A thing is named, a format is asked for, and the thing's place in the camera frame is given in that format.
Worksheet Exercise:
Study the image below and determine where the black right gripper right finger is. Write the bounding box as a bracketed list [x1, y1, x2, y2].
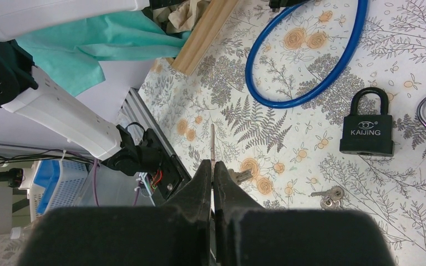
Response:
[212, 162, 394, 265]

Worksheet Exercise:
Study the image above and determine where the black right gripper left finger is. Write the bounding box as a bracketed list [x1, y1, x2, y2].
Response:
[17, 160, 212, 265]

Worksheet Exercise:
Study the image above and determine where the black headed key pair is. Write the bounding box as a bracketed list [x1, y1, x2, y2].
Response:
[210, 124, 253, 185]

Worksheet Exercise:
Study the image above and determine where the blue cable lock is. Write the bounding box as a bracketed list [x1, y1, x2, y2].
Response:
[245, 1, 369, 109]

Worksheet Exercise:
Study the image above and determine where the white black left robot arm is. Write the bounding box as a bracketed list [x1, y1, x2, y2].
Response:
[0, 1, 164, 176]

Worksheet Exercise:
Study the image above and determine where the silver key bunch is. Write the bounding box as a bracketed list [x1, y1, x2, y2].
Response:
[310, 186, 344, 211]

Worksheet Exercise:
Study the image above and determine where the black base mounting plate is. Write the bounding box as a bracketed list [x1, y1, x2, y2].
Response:
[139, 129, 191, 206]

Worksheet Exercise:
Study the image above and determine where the blue white plastic basket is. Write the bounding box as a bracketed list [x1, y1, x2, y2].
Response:
[29, 160, 88, 217]

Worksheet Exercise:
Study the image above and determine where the black padlock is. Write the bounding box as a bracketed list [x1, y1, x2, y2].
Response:
[339, 87, 394, 157]

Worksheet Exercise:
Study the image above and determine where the teal cloth garment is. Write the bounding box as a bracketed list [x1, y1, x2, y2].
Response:
[16, 11, 191, 96]

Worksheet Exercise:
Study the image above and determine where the beige crumpled cloth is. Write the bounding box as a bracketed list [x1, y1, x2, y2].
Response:
[153, 0, 211, 34]

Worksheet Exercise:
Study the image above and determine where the wooden clothes rack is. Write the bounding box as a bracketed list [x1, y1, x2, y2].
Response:
[166, 0, 239, 75]

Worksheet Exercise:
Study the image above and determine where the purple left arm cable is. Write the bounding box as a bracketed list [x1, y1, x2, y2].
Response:
[92, 158, 100, 207]

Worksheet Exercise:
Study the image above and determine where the grey aluminium frame rail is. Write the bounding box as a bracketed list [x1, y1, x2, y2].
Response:
[118, 88, 176, 156]

